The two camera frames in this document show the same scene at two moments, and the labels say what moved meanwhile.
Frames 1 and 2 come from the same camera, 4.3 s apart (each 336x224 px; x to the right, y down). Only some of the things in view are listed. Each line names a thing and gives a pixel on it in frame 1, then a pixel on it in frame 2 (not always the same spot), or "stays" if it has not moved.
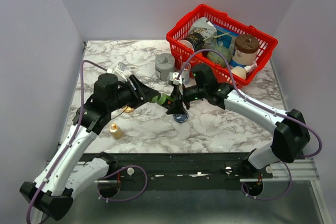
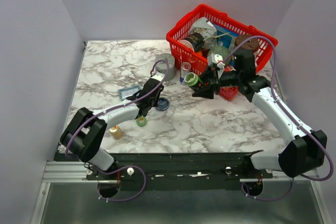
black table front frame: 174,171 stays
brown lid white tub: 245,50 stays
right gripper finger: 178,108 -> 202,89
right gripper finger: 176,93 -> 207,76
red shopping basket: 233,49 stays
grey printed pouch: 202,25 stays
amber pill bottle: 116,131 stays
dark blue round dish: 181,117 -> 163,104
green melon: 214,55 stays
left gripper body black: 128,95 -> 155,100
